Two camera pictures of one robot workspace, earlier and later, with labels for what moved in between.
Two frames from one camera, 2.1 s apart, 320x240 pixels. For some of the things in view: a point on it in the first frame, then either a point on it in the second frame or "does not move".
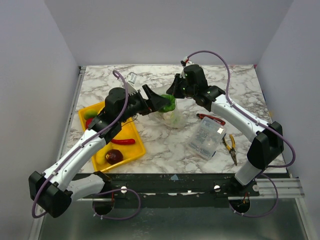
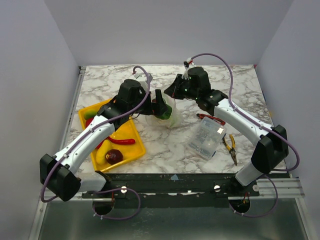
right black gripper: (177, 86) does not move
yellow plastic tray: (129, 130) does not move
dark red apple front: (114, 156) does not move
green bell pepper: (171, 106) -> (167, 114)
